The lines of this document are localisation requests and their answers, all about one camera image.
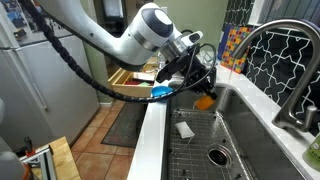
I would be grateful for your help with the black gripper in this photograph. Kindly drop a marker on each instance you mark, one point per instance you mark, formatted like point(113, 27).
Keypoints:
point(200, 71)

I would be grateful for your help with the small orange plastic bowl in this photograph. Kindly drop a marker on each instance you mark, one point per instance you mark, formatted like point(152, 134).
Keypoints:
point(205, 103)

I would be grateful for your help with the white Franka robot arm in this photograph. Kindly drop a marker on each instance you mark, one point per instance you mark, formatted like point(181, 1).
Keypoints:
point(110, 36)

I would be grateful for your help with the blue plastic bowl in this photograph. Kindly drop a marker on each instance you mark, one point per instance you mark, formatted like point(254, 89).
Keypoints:
point(160, 90)

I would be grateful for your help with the round sink drain strainer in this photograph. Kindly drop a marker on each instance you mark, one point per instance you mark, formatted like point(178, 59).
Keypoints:
point(218, 156)

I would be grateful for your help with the stainless steel sink basin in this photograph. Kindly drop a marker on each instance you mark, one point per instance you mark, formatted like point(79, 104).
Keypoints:
point(256, 146)

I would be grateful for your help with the multicolour checkered board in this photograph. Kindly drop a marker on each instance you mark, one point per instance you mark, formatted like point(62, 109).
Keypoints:
point(236, 46)

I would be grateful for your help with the blue container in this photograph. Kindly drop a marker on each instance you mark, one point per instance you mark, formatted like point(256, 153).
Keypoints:
point(223, 40)

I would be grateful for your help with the open wooden drawer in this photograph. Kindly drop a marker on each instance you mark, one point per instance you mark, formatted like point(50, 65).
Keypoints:
point(130, 90)

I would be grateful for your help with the brushed steel gooseneck faucet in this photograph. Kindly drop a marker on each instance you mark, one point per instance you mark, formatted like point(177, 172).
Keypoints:
point(294, 100)

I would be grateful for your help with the dark floor mat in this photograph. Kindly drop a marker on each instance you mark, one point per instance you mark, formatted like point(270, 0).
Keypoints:
point(125, 126)

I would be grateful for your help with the kitchen window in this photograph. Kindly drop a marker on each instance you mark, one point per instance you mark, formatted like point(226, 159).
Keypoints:
point(290, 10)

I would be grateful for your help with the green soap bottle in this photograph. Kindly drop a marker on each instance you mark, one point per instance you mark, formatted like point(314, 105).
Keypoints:
point(313, 153)

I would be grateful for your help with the light wooden board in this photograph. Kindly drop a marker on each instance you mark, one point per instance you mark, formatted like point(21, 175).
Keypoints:
point(66, 160)

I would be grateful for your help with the grey refrigerator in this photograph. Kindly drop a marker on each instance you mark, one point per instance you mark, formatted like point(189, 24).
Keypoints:
point(40, 100)

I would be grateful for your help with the blue photo print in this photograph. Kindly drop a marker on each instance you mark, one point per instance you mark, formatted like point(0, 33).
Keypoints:
point(15, 15)

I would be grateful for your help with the aluminium profile frame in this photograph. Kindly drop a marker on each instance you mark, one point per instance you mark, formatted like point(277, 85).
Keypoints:
point(45, 161)

